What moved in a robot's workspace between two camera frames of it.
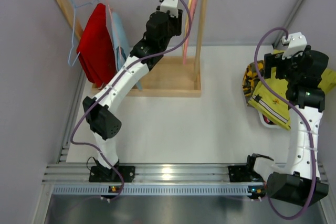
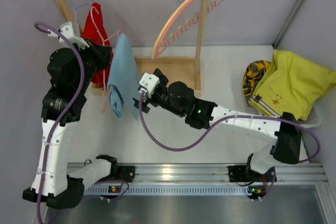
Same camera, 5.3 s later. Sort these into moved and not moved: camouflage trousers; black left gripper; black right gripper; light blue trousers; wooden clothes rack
Moved: light blue trousers; black left gripper; black right gripper
Not moved: wooden clothes rack; camouflage trousers
